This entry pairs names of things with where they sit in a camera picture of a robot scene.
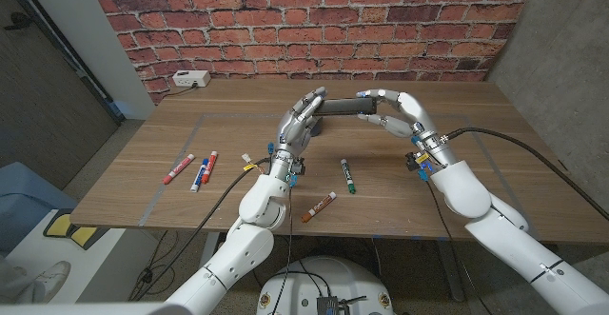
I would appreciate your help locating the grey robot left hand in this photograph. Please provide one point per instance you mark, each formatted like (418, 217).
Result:
(292, 129)

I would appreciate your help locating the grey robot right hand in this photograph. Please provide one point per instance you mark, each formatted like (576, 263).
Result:
(418, 117)

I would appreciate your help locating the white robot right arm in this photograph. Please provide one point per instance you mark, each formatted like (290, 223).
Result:
(504, 243)

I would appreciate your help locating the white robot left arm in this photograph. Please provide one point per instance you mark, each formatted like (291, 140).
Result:
(247, 248)

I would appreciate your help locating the green dry erase marker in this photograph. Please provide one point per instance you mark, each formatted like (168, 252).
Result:
(348, 177)

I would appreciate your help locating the orange dry erase marker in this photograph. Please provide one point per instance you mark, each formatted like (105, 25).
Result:
(318, 207)

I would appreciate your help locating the red dry erase marker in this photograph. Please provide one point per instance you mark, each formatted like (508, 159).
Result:
(209, 167)
(178, 168)

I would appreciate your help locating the red brick print backdrop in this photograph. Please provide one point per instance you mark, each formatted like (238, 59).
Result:
(309, 29)

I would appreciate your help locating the blue dry erase marker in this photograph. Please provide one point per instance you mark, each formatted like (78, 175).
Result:
(199, 177)

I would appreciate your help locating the white power strip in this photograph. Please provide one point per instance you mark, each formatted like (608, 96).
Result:
(191, 78)

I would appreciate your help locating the grey table leg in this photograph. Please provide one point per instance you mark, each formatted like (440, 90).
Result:
(452, 277)
(210, 247)

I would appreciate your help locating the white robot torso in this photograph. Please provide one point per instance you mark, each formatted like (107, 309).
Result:
(323, 281)

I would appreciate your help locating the grey finned torso module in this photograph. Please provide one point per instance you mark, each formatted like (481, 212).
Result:
(327, 306)

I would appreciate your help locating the yellow black floor pad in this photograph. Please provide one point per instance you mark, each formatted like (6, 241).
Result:
(62, 224)

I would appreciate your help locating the dark wooden door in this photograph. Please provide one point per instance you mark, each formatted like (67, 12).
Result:
(38, 105)

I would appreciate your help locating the blue plastic bin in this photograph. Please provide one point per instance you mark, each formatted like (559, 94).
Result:
(24, 196)

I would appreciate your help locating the seated person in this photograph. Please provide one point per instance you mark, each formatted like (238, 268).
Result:
(50, 274)

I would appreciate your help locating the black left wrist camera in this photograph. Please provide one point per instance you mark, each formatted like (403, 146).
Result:
(298, 167)

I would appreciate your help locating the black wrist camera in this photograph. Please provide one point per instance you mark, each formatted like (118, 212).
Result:
(298, 167)
(411, 161)

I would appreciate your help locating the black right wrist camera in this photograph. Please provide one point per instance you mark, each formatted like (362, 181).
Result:
(411, 161)

